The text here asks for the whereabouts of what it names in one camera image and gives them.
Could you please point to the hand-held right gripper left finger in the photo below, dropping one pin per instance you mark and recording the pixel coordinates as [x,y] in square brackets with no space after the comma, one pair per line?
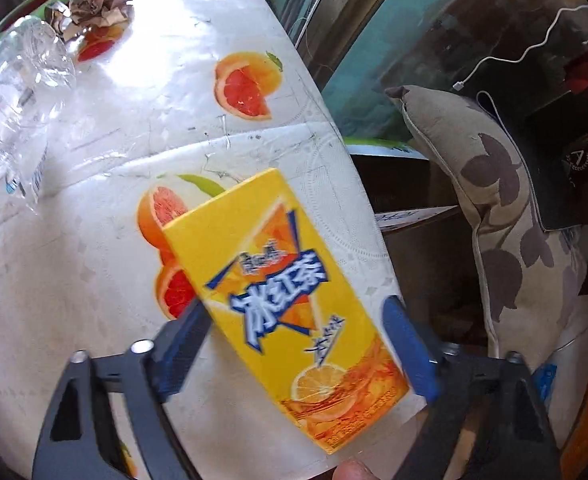
[184,345]

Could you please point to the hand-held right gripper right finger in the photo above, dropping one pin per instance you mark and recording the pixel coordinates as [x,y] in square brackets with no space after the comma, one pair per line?
[409,345]

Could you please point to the yellow drink carton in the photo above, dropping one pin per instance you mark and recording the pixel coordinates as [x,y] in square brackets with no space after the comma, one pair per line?
[274,285]

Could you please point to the person's right hand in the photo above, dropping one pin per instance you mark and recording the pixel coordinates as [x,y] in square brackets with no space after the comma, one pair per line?
[356,471]

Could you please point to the leaf pattern cushion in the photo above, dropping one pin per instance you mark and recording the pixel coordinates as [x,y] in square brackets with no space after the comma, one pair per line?
[499,220]

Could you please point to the black printed cloth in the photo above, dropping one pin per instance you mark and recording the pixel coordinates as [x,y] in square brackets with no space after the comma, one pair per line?
[569,170]

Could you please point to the fruit print tablecloth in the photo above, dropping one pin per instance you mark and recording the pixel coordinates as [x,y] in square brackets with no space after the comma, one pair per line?
[149,110]

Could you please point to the clear plastic bottle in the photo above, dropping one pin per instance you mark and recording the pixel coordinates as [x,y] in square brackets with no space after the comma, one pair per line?
[24,85]

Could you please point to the crumpled brown paper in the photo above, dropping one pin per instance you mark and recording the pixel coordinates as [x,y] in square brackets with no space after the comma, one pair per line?
[99,0]

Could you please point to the metal sliding door frame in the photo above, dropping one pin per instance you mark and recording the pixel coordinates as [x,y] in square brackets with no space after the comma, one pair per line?
[354,10]

